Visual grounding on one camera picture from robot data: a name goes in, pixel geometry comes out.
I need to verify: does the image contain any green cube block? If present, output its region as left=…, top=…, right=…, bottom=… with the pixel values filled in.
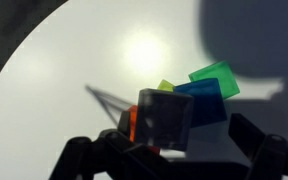
left=188, top=61, right=240, bottom=99

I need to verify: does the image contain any gray cube block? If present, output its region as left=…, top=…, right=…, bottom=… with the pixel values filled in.
left=134, top=89, right=194, bottom=151

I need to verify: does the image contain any blue cube block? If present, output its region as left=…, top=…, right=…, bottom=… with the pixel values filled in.
left=173, top=78, right=227, bottom=128

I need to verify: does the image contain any orange cube block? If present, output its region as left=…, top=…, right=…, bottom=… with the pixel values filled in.
left=128, top=104, right=161, bottom=155

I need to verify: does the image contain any round white table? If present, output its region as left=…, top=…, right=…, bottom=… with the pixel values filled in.
left=0, top=0, right=288, bottom=180

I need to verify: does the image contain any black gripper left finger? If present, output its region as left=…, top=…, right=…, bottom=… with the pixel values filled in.
left=49, top=111, right=171, bottom=180

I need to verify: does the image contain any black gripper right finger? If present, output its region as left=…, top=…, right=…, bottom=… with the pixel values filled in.
left=228, top=113, right=288, bottom=180

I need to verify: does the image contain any yellow-green cube block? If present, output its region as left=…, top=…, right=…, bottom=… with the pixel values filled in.
left=157, top=80, right=174, bottom=92

